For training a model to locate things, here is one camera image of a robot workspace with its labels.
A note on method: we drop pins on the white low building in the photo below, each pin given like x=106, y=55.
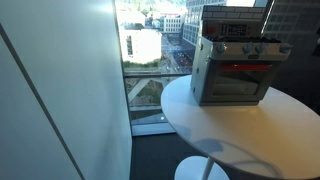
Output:
x=143, y=45

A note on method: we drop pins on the glass office tower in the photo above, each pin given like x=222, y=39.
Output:
x=191, y=23

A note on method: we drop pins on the blue knob with red dots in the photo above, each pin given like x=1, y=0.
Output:
x=285, y=48

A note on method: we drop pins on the grey toy oven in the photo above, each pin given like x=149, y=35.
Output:
x=200, y=73

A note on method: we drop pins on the grey window crossbar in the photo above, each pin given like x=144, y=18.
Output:
x=150, y=75

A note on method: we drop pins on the pale building with windows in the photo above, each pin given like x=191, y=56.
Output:
x=172, y=24

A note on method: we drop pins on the blue toy oven knob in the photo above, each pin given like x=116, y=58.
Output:
x=260, y=48
x=247, y=48

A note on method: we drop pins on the blue knob with red arc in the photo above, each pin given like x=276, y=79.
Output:
x=220, y=47

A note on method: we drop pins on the white table pedestal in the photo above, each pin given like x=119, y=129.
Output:
x=190, y=170

